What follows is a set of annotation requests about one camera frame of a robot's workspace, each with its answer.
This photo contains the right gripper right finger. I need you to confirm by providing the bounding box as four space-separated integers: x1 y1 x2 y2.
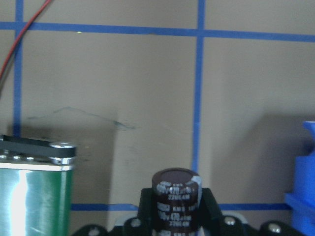
198 188 223 231

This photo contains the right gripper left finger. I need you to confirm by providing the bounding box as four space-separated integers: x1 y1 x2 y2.
137 188 156 231

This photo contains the black capacitor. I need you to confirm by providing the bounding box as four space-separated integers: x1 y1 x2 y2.
152 168 202 236

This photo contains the blue plastic bin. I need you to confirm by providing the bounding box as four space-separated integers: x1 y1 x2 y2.
283 120 315 236

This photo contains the green conveyor belt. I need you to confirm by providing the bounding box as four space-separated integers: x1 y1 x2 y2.
0 135 76 236

